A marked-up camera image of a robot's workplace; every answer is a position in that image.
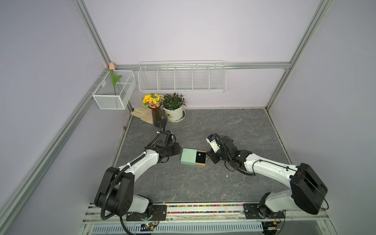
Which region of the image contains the mint green jewelry box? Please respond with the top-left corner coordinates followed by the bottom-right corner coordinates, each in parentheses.
top-left (181, 148), bottom-right (207, 166)

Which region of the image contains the aluminium front rail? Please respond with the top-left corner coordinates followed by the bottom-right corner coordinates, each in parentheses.
top-left (82, 200), bottom-right (330, 225)

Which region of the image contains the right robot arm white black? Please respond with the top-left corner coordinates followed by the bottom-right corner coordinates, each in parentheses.
top-left (206, 133), bottom-right (328, 219)

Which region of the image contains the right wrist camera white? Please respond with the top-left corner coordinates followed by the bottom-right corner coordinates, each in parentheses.
top-left (206, 134), bottom-right (220, 153)

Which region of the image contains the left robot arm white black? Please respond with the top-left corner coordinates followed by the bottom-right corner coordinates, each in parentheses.
top-left (94, 118), bottom-right (182, 220)

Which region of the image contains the small white mesh basket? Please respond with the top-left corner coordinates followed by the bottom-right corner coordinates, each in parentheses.
top-left (92, 70), bottom-right (136, 110)

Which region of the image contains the dark glass vase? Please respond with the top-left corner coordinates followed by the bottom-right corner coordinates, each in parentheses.
top-left (151, 106), bottom-right (167, 129)

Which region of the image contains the yellow flower bouquet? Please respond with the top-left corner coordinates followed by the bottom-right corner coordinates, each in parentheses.
top-left (143, 94), bottom-right (164, 109)

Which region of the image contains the black corrugated cable conduit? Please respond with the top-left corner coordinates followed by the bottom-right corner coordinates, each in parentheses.
top-left (100, 165), bottom-right (130, 221)

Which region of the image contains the green potted plant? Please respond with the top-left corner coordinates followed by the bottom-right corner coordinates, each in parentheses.
top-left (162, 93), bottom-right (186, 111)

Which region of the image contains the long white wire basket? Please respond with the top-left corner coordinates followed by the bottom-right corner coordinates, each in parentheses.
top-left (138, 60), bottom-right (227, 93)

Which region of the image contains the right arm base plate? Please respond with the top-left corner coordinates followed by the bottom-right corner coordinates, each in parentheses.
top-left (243, 203), bottom-right (285, 219)

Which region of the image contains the white vent grille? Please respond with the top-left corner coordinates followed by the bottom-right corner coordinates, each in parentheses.
top-left (90, 222), bottom-right (263, 235)

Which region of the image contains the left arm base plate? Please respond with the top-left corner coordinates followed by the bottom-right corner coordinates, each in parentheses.
top-left (126, 204), bottom-right (167, 221)

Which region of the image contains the pink artificial tulip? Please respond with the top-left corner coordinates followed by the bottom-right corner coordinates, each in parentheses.
top-left (109, 62), bottom-right (121, 95)

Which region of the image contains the white plant pot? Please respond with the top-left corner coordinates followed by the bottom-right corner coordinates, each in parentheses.
top-left (163, 106), bottom-right (186, 122)

